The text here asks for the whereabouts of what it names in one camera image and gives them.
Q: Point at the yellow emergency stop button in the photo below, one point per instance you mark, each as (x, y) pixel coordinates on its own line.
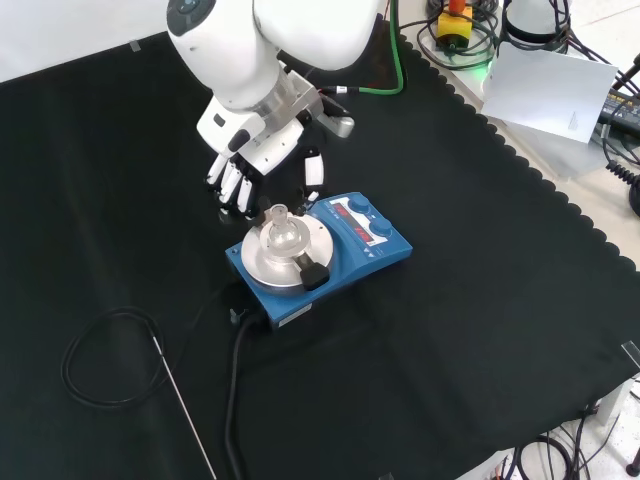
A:
(454, 25)

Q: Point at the pale paper board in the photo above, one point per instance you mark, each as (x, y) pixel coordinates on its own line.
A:
(547, 90)

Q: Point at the steel temperature probe rod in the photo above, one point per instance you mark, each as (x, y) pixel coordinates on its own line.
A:
(182, 400)

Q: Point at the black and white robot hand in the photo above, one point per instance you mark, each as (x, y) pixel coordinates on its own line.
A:
(260, 145)

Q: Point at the clear tape strip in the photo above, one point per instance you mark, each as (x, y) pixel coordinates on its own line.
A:
(632, 352)

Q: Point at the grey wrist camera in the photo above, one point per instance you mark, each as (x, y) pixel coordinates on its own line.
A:
(340, 122)

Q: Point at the black bench cloth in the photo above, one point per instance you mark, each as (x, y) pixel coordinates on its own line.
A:
(400, 300)

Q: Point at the clear round-bottom glass flask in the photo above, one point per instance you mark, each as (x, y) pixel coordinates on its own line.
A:
(280, 235)

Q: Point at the blue heater with steel plate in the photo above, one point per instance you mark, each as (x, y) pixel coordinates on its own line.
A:
(320, 250)

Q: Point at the white table leg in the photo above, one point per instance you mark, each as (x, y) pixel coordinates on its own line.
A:
(614, 402)

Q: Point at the black power adapter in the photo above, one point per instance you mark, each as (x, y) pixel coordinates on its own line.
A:
(620, 107)

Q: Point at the grey tape strip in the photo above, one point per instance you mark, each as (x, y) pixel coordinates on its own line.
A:
(135, 47)

